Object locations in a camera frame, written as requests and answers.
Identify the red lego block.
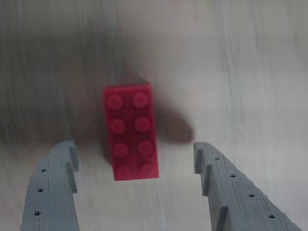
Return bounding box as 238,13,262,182
103,82,160,181

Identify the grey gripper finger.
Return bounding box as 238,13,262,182
20,140,80,231
193,141,304,231

